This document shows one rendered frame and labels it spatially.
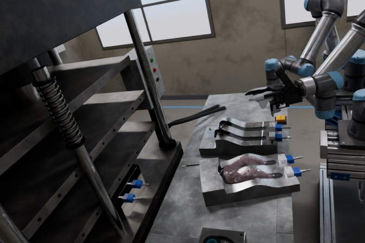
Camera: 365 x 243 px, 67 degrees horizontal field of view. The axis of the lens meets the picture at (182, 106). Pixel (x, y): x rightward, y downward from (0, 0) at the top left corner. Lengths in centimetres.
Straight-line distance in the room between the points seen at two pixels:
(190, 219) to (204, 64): 289
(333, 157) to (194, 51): 285
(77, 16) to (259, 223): 125
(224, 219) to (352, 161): 71
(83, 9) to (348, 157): 145
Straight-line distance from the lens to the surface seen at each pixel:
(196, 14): 389
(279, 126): 190
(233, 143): 179
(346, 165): 168
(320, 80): 117
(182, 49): 414
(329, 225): 223
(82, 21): 128
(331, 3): 172
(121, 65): 170
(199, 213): 157
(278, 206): 155
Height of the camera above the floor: 198
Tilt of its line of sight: 27 degrees down
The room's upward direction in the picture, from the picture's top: 15 degrees counter-clockwise
